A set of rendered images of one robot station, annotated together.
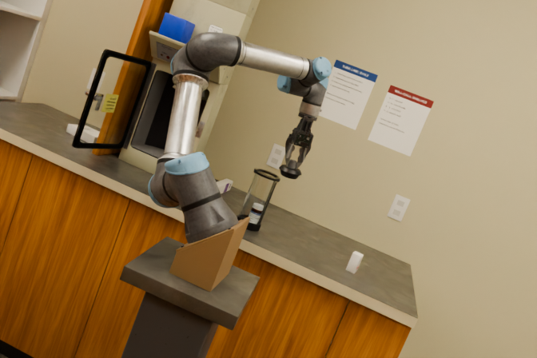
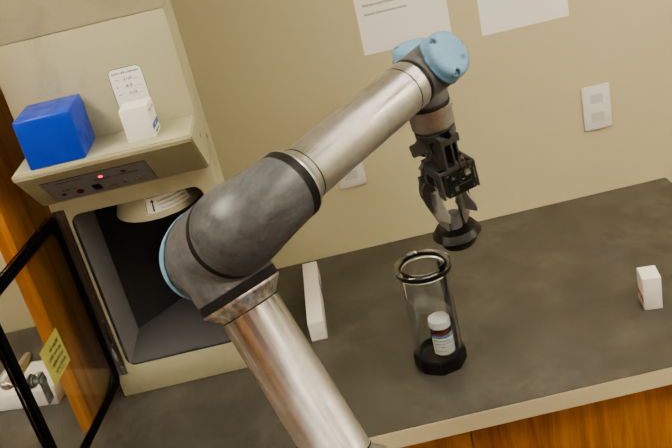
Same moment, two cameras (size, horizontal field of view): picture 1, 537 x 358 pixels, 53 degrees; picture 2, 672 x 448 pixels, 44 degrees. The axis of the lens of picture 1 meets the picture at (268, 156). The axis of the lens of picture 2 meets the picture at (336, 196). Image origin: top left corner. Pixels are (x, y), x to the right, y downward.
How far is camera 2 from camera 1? 0.93 m
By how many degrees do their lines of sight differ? 19
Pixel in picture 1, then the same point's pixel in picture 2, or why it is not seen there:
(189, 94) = (272, 333)
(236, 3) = not seen: outside the picture
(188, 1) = (27, 58)
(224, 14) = (119, 36)
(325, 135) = not seen: hidden behind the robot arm
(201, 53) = (246, 254)
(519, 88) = not seen: outside the picture
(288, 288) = (595, 421)
